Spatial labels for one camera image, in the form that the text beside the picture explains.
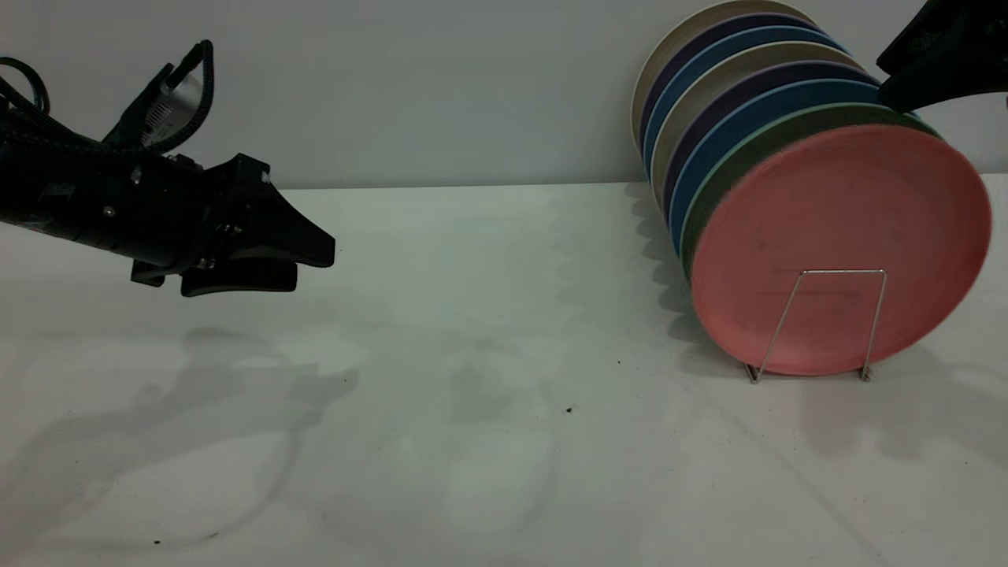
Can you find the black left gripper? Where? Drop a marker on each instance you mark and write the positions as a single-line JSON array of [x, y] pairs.
[[173, 213]]

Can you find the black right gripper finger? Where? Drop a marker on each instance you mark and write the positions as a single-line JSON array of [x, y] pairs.
[[945, 87], [945, 31]]

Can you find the pink round plate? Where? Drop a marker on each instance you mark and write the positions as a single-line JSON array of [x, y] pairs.
[[835, 252]]

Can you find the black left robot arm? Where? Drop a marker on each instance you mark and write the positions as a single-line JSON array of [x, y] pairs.
[[47, 197]]

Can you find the blue round plate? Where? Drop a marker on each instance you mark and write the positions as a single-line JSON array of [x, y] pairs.
[[811, 93], [764, 37]]

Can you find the dark purple round plate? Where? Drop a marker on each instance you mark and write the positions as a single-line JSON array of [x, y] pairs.
[[795, 73], [748, 23]]

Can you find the beige round plate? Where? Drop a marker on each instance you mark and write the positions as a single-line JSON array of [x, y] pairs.
[[732, 9], [780, 55]]

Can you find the green round plate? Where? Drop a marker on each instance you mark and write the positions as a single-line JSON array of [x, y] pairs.
[[748, 150]]

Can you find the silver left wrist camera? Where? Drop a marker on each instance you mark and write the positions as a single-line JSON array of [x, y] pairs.
[[169, 106]]

